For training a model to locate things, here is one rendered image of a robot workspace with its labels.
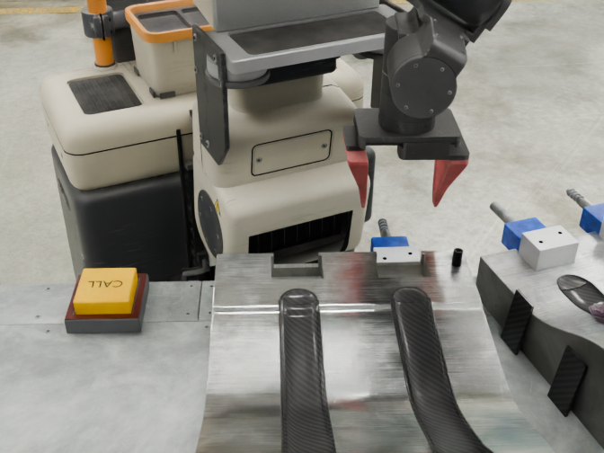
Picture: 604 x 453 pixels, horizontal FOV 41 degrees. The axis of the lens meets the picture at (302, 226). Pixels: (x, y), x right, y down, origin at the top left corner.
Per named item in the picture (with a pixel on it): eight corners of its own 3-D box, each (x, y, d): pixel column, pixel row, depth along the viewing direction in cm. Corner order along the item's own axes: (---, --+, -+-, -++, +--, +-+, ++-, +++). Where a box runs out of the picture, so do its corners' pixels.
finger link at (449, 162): (461, 221, 84) (473, 142, 79) (393, 222, 84) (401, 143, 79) (448, 187, 90) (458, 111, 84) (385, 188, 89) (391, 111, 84)
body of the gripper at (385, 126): (460, 153, 80) (470, 84, 75) (359, 154, 79) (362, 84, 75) (448, 123, 85) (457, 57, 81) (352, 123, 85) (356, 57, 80)
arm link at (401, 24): (444, 2, 77) (385, 1, 77) (453, 28, 71) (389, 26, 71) (436, 69, 81) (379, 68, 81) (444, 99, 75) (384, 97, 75)
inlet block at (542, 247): (472, 226, 99) (478, 190, 96) (508, 219, 100) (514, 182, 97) (531, 289, 89) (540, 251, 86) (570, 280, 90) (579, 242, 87)
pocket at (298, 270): (270, 280, 86) (270, 253, 84) (320, 279, 86) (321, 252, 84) (271, 307, 82) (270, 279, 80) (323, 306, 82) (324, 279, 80)
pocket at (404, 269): (371, 279, 86) (373, 251, 84) (420, 278, 86) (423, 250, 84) (376, 306, 82) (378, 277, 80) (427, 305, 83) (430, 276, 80)
